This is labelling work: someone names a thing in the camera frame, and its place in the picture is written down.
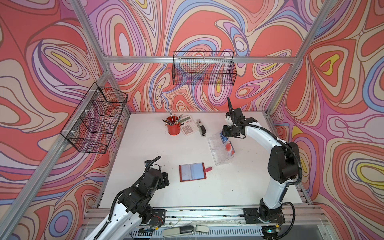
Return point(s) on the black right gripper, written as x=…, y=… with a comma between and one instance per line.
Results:
x=226, y=132

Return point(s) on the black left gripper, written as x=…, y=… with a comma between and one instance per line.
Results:
x=162, y=183

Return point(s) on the clear plastic card tray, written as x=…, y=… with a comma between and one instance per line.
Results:
x=217, y=148

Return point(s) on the red leather card holder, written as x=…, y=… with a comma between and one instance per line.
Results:
x=193, y=172

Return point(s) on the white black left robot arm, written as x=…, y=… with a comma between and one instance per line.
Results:
x=131, y=206

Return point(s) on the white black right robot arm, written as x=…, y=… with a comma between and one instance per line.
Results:
x=284, y=166

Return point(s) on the blue credit card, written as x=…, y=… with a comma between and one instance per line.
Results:
x=223, y=138

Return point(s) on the red credit card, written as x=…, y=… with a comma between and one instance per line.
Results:
x=229, y=149

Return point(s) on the black silver stapler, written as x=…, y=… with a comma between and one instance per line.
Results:
x=202, y=128

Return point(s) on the white calculator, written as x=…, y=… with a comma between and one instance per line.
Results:
x=188, y=125

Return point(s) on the red pen cup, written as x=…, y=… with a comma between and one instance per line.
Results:
x=174, y=130

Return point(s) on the pens in cup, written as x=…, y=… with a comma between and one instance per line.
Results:
x=172, y=120

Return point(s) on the black wire basket back wall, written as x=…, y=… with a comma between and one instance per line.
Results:
x=204, y=68

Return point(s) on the black wire basket wall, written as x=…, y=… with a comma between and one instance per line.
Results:
x=100, y=111
x=204, y=68

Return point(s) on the black wire basket left wall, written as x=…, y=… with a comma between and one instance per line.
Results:
x=100, y=111

